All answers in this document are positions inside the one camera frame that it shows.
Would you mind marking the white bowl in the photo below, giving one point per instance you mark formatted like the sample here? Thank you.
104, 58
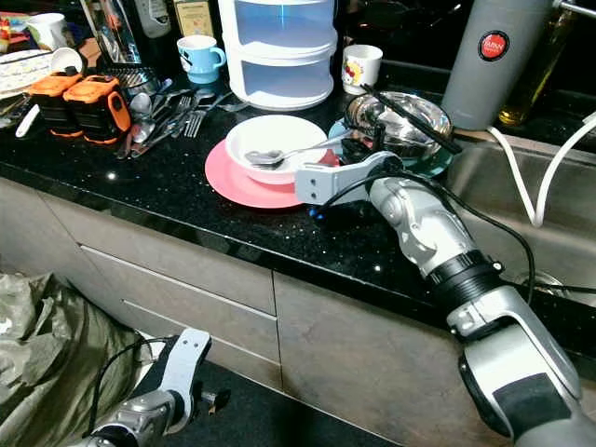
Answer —
275, 130

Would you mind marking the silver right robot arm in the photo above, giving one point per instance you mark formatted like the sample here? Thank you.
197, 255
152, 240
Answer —
428, 228

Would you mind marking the steel bowl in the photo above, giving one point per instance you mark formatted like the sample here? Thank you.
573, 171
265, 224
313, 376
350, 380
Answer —
386, 130

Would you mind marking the grey drawer front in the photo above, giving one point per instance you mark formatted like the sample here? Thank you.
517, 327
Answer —
168, 251
223, 358
196, 312

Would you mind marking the teal plate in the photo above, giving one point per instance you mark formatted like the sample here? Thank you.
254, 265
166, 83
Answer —
428, 166

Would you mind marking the white cartoon mug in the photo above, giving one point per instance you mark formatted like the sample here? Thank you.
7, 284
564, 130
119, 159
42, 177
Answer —
363, 70

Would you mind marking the silver spoon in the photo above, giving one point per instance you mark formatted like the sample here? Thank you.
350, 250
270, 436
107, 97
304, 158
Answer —
263, 157
140, 104

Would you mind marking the white plastic drawer tower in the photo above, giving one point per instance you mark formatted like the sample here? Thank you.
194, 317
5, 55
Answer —
279, 79

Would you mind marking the steel sink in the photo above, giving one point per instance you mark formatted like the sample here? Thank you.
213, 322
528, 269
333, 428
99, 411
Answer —
475, 186

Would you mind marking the pink plate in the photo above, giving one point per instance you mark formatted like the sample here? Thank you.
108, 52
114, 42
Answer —
228, 186

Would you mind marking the grey flask with red badge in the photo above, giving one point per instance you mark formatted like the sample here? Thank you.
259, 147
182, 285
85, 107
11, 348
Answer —
489, 93

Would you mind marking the olive plastic bag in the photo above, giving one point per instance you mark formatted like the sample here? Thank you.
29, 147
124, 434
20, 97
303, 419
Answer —
56, 363

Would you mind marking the grey cabinet door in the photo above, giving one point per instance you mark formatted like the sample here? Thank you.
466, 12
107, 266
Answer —
37, 233
372, 372

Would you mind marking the silver fork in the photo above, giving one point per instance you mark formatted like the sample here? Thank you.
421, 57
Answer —
197, 121

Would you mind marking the yellow oil bottle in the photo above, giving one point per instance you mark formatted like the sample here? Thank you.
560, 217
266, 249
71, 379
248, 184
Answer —
528, 102

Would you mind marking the blue mug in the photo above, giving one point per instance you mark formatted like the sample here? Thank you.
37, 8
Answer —
197, 60

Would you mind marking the yellow box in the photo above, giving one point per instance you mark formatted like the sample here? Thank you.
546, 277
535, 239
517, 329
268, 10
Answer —
194, 17

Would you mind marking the steel sink strainer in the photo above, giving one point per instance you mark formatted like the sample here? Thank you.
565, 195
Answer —
540, 284

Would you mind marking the patterned white plate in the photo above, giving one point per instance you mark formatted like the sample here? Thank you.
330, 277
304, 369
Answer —
23, 74

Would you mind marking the colourful snack packet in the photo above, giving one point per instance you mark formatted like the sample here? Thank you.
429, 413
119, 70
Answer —
11, 33

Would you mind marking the orange black device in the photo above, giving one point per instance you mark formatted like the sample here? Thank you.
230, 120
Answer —
93, 116
56, 107

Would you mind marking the glass pitcher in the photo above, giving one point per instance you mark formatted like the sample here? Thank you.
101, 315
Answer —
116, 33

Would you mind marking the white mug with green print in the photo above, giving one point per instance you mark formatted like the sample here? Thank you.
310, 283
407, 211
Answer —
47, 33

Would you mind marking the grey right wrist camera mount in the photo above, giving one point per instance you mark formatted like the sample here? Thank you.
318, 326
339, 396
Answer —
335, 182

